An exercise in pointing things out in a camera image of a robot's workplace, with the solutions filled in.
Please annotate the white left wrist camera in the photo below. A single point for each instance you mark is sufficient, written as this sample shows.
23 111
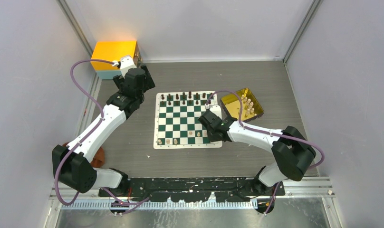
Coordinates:
124 64

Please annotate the aluminium frame rail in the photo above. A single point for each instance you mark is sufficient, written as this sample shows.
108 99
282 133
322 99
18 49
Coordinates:
309 188

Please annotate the yellow box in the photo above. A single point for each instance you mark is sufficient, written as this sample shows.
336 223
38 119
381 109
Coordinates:
115 50

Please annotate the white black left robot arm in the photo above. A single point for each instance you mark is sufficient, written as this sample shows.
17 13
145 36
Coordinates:
72 163

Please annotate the light blue box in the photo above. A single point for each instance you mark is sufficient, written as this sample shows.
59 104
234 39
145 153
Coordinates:
106 70

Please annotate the green white chess board mat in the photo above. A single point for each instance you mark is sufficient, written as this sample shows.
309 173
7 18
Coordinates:
172 122

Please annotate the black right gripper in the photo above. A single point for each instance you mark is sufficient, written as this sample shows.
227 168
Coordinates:
211 138

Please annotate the gold tin box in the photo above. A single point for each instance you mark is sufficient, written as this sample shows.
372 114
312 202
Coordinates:
247 105

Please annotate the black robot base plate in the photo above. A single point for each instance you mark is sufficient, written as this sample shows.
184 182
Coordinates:
224 189

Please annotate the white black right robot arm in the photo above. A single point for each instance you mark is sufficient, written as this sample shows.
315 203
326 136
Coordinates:
292 153

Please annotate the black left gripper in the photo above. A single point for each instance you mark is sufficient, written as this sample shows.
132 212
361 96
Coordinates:
148 84

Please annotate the brown cloth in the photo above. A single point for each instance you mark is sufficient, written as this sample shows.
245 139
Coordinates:
97 161

